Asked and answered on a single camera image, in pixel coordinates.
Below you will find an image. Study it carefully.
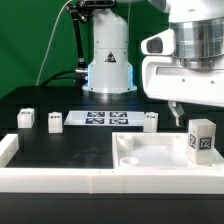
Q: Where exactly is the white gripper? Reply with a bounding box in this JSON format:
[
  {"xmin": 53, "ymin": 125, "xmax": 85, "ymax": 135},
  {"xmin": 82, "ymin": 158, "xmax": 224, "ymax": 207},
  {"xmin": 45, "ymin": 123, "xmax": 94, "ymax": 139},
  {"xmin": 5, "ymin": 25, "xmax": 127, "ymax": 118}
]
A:
[{"xmin": 141, "ymin": 29, "xmax": 224, "ymax": 127}]

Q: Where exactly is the white square tabletop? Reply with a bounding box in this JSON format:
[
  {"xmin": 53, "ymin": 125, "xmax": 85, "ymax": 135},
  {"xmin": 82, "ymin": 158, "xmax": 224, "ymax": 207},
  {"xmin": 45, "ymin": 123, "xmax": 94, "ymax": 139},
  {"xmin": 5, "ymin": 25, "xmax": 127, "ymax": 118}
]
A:
[{"xmin": 112, "ymin": 132, "xmax": 224, "ymax": 170}]

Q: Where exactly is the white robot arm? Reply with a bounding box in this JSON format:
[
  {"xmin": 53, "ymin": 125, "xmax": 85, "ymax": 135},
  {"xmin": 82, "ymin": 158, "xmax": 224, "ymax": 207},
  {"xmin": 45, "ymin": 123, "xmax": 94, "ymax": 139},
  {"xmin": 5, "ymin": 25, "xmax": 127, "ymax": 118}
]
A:
[{"xmin": 83, "ymin": 0, "xmax": 224, "ymax": 117}]

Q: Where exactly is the white marker tag sheet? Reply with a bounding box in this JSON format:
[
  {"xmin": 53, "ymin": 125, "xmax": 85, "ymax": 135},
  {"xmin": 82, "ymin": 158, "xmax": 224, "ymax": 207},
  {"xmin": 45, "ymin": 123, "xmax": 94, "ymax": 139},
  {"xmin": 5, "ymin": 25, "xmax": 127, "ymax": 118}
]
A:
[{"xmin": 64, "ymin": 111, "xmax": 144, "ymax": 126}]

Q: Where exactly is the white U-shaped fence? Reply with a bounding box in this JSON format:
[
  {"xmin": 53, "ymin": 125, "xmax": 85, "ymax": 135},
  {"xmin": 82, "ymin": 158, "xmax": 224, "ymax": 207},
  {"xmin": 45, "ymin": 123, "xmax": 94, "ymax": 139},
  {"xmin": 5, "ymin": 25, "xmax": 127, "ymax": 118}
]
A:
[{"xmin": 0, "ymin": 134, "xmax": 224, "ymax": 194}]

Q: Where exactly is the black cable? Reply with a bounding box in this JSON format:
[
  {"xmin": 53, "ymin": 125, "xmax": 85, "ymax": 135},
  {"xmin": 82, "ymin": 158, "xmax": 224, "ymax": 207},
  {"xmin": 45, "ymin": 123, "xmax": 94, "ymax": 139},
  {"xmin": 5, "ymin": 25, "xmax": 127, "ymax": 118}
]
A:
[{"xmin": 40, "ymin": 70, "xmax": 84, "ymax": 88}]

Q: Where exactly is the grey cable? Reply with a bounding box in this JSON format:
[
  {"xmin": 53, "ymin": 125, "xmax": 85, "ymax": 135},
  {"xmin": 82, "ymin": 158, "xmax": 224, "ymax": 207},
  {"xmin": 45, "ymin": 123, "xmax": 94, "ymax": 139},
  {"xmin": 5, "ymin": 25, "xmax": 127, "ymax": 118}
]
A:
[{"xmin": 35, "ymin": 0, "xmax": 75, "ymax": 87}]

